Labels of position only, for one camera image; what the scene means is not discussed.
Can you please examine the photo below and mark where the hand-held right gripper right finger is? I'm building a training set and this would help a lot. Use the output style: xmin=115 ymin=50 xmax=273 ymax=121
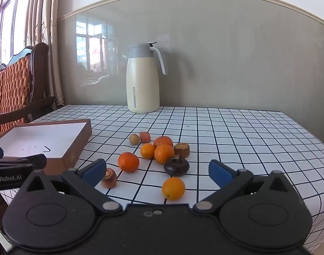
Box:
xmin=193 ymin=160 xmax=304 ymax=215

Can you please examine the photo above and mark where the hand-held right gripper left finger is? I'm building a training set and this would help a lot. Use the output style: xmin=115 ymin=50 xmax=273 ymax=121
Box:
xmin=17 ymin=159 xmax=123 ymax=215

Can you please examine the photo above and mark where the brown cardboard box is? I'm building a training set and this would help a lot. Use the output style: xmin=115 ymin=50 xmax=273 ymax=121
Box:
xmin=0 ymin=119 xmax=93 ymax=174

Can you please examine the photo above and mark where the orange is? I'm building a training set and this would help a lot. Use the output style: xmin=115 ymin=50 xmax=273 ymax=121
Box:
xmin=140 ymin=143 xmax=156 ymax=159
xmin=118 ymin=152 xmax=140 ymax=173
xmin=153 ymin=136 xmax=174 ymax=148
xmin=162 ymin=177 xmax=186 ymax=201
xmin=154 ymin=144 xmax=175 ymax=164

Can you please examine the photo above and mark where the dark mangosteen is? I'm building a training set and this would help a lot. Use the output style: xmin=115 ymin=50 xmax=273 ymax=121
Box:
xmin=163 ymin=155 xmax=190 ymax=177

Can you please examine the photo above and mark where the white checkered tablecloth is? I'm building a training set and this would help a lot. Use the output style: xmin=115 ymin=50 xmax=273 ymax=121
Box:
xmin=0 ymin=105 xmax=324 ymax=255

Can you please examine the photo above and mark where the wooden chair with orange cushion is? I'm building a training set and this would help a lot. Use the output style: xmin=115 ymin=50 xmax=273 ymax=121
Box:
xmin=0 ymin=42 xmax=56 ymax=144

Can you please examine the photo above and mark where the cream thermos jug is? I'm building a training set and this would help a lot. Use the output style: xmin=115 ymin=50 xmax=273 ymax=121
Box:
xmin=125 ymin=42 xmax=169 ymax=113

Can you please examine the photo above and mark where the window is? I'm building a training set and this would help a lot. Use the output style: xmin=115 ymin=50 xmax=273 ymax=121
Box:
xmin=0 ymin=0 xmax=32 ymax=72

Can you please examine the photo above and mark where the beige curtain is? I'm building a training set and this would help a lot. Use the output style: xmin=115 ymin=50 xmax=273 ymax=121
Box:
xmin=17 ymin=0 xmax=65 ymax=109

